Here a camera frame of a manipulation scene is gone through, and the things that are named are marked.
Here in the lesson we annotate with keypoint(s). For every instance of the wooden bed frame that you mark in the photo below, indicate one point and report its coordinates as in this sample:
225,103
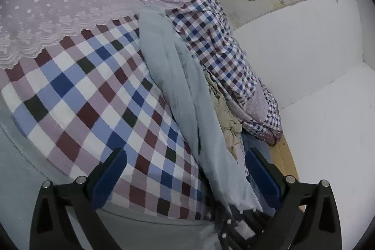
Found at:
284,156

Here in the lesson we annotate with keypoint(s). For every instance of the light grey pants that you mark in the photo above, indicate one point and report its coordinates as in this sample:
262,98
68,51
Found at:
181,86

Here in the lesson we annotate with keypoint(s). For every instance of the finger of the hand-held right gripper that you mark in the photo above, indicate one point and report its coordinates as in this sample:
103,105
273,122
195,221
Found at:
255,216
227,226

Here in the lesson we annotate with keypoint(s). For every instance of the blue plush blanket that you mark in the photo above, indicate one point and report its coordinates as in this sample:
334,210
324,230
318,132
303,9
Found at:
255,141

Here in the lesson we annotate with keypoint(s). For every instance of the beige crumpled garment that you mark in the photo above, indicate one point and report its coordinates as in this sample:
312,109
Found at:
225,121

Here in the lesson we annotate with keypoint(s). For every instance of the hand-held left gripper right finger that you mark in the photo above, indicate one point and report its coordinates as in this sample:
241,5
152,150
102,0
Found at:
260,179

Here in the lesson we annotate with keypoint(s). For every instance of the checkered bed sheet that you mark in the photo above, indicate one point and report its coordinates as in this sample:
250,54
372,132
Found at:
88,77

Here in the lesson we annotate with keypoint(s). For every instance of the checkered quilt with lavender patches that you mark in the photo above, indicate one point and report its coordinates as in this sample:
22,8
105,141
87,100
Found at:
222,42

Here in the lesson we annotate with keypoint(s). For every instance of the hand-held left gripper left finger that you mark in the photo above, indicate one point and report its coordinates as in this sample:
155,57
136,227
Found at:
107,176

